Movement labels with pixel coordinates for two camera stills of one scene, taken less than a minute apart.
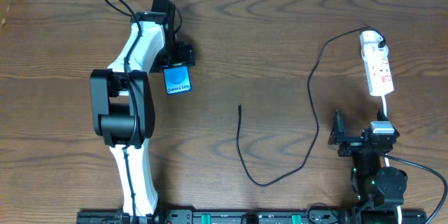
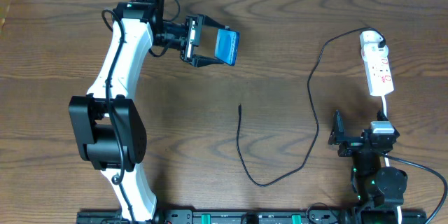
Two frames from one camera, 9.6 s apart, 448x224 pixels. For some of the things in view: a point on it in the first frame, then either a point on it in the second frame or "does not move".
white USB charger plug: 369,40 does not move
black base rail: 246,216 does not move
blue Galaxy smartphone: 177,80 → 227,45
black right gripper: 355,140 does not move
